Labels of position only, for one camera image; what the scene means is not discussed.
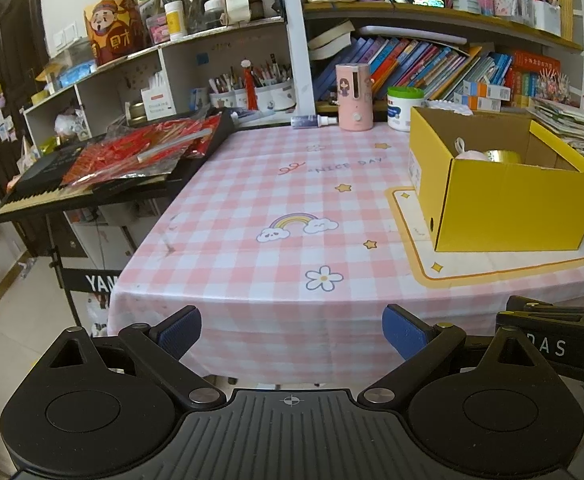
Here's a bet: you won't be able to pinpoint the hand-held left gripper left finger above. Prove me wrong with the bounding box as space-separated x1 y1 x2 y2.
37 306 227 410

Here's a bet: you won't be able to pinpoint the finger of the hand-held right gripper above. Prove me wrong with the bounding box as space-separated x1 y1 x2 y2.
496 296 584 378

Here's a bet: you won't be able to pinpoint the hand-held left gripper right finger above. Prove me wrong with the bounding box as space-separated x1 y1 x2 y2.
358 304 557 409

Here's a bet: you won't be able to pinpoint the yellow cardboard box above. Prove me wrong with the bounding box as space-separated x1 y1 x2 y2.
409 106 584 253

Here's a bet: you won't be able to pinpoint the yellow tape roll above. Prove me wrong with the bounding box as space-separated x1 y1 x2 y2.
485 148 523 165

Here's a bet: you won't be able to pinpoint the pink plush toy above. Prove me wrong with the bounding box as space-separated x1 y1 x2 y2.
452 137 491 162

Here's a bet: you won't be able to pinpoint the cream cartoon desk mat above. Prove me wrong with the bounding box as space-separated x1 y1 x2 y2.
385 185 584 289

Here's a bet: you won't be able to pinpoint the white drawer cabinet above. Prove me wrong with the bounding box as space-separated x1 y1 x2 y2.
64 200 167 261

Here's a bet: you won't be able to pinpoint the black keyboard stand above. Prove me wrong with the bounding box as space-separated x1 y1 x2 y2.
46 210 123 337

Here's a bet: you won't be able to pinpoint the pink checkered tablecloth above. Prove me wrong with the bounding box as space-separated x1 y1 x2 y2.
107 121 584 388

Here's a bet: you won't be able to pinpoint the stack of papers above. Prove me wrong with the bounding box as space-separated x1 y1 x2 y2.
528 96 584 156

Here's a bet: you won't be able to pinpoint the red foil packets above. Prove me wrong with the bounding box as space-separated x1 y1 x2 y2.
62 115 223 189

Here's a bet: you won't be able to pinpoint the black electronic keyboard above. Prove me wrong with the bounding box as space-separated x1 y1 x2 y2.
0 110 237 225

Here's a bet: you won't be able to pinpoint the colourful candy bouquet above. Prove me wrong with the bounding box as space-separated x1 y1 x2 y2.
536 71 571 102

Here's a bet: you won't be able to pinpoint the white jar green lid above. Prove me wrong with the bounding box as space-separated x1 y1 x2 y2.
386 86 425 134

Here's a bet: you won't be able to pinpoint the gold tin can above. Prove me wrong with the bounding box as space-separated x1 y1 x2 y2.
124 101 149 124

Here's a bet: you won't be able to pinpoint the white tissue box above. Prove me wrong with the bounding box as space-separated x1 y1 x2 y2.
140 71 173 122

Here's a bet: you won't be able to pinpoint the white quilted pouch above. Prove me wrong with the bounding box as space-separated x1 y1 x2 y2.
424 99 473 116

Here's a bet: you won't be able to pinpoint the red boxed book set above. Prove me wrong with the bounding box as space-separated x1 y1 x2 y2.
506 50 563 109

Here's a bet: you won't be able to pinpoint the white orange medicine box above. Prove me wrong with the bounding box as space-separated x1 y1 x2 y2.
454 94 501 112
464 80 513 102

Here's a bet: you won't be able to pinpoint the small printed pen cup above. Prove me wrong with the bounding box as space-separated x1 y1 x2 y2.
208 72 236 109

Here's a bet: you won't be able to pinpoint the white plastic bag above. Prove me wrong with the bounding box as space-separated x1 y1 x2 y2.
53 111 90 138

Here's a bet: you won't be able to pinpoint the pink humidifier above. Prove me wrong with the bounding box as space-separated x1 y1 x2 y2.
335 63 373 132

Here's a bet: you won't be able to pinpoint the large white pen cup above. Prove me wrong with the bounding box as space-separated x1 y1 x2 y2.
254 62 296 113

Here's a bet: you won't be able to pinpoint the red tassel ornament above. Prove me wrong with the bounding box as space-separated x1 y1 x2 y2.
240 58 259 112

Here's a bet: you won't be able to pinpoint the white shelf unit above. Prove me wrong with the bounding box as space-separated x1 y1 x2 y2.
22 17 297 141

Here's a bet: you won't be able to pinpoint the row of leaning books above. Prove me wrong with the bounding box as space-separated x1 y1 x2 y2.
312 35 513 107

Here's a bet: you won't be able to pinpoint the blue packet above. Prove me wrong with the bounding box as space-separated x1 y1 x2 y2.
56 59 98 87

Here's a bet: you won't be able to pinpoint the white pen holder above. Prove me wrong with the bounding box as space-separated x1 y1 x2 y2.
530 0 563 37

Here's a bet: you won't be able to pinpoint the yellow book stack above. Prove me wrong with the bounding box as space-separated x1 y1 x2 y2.
546 0 574 39

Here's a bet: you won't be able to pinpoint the white flat board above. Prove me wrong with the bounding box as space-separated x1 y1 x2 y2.
357 27 470 46

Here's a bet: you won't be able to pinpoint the open thick book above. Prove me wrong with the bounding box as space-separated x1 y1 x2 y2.
308 20 358 61

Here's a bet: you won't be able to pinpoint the pink packet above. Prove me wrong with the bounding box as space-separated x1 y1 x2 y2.
145 13 171 44

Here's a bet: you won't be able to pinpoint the fortune god gift box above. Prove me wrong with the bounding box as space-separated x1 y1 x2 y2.
82 0 148 67

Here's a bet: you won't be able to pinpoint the white bottle yellow label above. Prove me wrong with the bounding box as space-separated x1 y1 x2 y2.
164 0 189 42

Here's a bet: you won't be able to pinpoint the wooden bookshelf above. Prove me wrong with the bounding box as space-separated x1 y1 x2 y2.
279 0 584 116

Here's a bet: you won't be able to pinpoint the white wall switch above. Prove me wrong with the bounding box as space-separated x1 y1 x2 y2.
53 21 81 50

